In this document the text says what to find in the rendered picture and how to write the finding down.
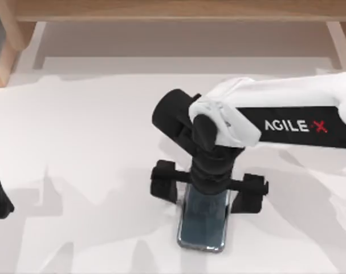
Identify pulled-out wooden drawer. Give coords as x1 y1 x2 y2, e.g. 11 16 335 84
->
0 0 37 87

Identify wooden cupboard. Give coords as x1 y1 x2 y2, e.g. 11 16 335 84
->
15 0 346 23

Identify dark smartphone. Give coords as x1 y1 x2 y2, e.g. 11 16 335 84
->
176 184 230 252

